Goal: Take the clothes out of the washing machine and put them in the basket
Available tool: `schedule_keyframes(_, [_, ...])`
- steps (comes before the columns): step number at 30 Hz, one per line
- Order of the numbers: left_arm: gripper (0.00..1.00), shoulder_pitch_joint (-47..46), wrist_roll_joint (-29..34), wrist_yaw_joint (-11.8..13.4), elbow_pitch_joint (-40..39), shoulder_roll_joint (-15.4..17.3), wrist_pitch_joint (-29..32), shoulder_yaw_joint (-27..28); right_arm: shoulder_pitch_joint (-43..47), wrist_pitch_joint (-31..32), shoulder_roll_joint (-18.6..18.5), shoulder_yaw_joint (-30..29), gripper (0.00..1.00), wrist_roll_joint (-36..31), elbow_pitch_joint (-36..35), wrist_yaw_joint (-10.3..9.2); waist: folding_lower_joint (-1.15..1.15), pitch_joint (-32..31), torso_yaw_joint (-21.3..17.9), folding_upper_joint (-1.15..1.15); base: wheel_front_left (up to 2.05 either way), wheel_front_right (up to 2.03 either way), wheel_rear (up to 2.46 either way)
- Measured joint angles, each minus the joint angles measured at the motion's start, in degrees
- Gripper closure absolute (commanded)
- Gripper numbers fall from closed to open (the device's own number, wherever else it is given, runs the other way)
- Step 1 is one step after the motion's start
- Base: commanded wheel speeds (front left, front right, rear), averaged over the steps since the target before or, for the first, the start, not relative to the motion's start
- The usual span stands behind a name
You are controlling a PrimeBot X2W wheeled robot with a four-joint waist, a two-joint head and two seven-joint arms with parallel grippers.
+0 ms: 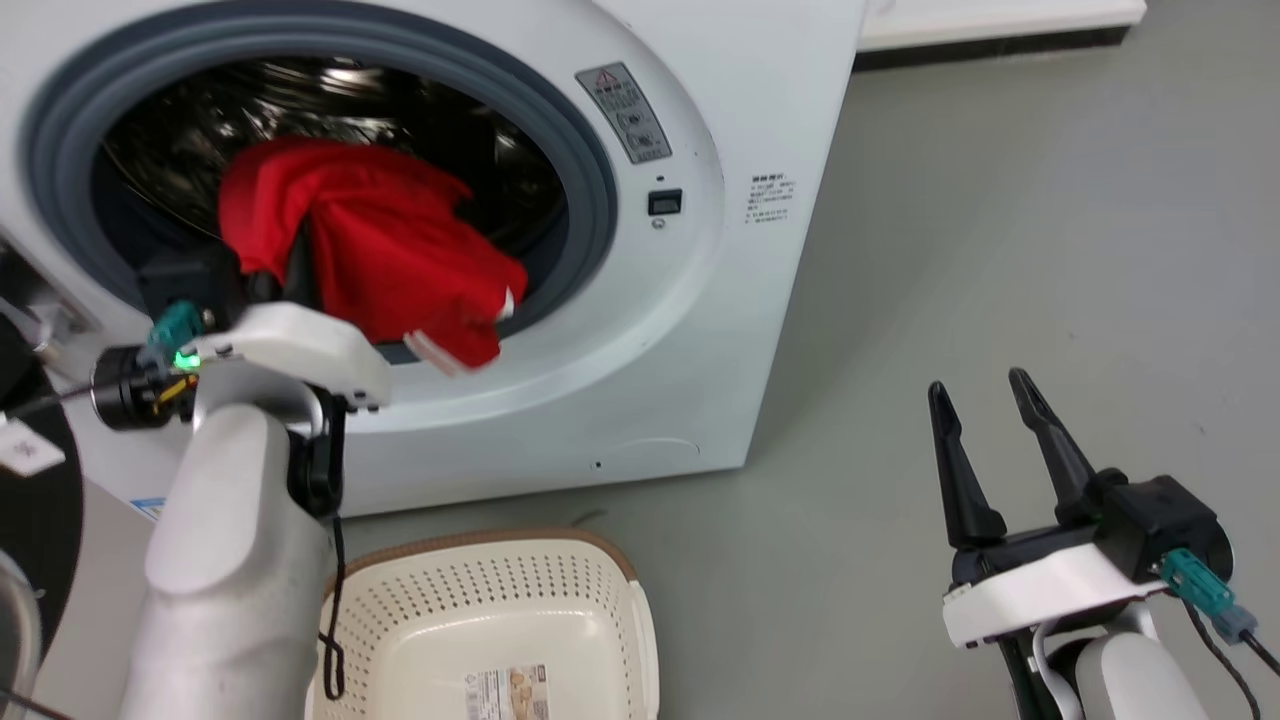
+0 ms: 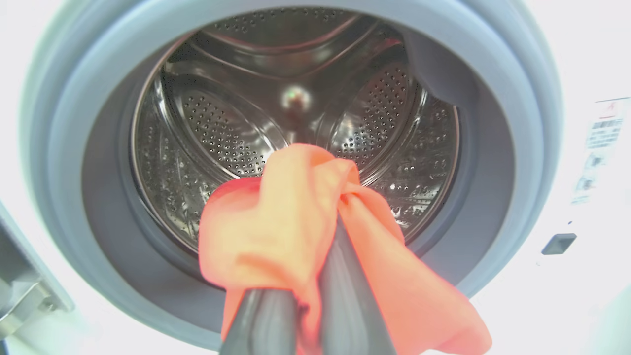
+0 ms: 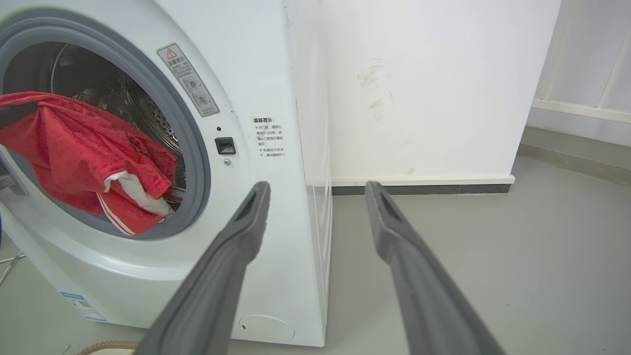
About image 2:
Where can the grey rubber door gasket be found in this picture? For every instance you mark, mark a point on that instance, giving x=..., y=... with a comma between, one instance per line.
x=493, y=197

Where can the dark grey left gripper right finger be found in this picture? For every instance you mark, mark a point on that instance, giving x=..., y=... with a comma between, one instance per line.
x=347, y=305

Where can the orange cloth garment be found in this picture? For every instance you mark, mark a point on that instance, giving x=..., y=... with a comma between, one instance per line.
x=276, y=222

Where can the dark door latch slot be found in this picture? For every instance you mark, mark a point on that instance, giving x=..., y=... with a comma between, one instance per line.
x=558, y=243

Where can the washing machine door hinge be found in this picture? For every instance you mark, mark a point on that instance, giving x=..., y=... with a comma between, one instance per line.
x=22, y=281

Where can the perforated stainless steel drum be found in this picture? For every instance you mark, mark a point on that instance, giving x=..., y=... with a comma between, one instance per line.
x=222, y=128

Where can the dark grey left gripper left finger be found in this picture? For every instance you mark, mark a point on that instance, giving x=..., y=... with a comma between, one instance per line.
x=261, y=323

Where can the white barcode sticker label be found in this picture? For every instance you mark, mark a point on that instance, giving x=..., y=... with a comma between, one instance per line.
x=599, y=150

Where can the white front-load washing machine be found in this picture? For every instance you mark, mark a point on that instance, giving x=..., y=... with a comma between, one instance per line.
x=581, y=296

